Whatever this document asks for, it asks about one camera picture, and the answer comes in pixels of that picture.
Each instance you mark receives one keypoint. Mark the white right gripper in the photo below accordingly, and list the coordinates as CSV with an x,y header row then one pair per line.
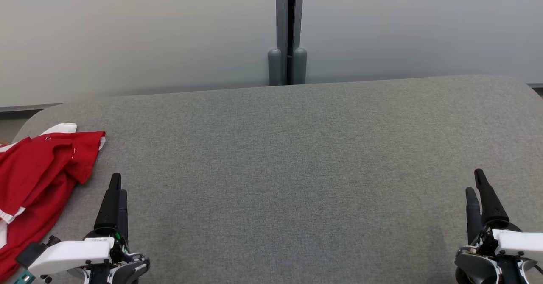
x,y
515,239

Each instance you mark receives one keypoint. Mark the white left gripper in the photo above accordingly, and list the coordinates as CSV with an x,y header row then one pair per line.
x,y
80,252

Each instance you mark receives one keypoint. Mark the red white t-shirt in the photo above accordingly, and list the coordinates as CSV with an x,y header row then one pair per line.
x,y
25,241

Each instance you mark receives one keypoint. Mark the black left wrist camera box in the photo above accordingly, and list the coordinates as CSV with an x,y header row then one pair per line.
x,y
30,253

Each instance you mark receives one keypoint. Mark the grey partition joint post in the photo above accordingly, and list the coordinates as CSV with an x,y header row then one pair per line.
x,y
282,21

